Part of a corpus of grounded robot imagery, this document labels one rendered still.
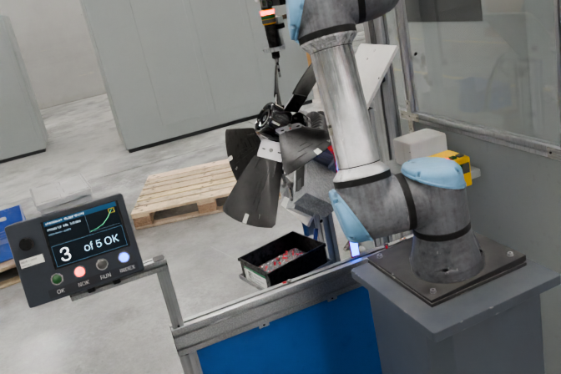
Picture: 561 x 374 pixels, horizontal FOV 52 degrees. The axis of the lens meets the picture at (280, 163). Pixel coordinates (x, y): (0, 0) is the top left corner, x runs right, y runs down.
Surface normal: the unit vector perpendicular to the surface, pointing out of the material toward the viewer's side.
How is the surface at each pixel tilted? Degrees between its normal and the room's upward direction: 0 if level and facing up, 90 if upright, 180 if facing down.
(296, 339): 90
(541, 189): 90
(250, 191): 57
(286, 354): 90
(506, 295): 0
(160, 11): 90
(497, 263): 2
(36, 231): 75
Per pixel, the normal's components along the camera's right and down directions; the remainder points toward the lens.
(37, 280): 0.29, -0.03
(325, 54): -0.36, 0.14
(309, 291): 0.35, 0.22
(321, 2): 0.02, 0.04
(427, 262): -0.74, 0.07
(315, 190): 0.56, -0.52
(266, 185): -0.29, -0.26
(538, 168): -0.92, 0.28
